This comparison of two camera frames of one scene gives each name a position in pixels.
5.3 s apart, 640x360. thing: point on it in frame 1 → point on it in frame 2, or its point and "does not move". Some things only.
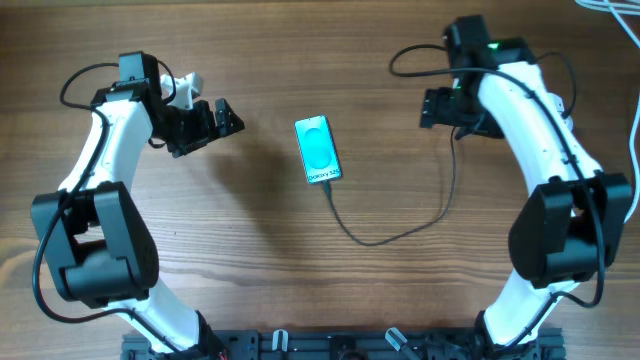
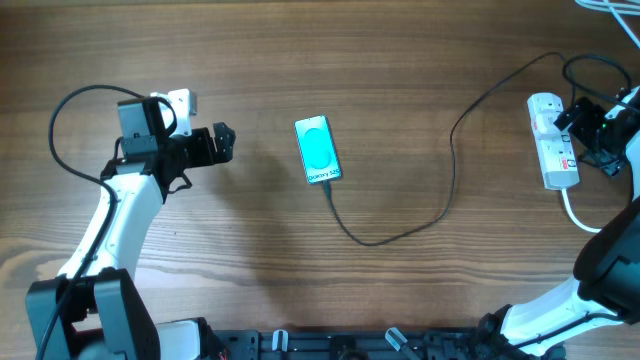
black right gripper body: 450,108 → 593,130
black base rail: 344,344 does not move
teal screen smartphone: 317,150 does not move
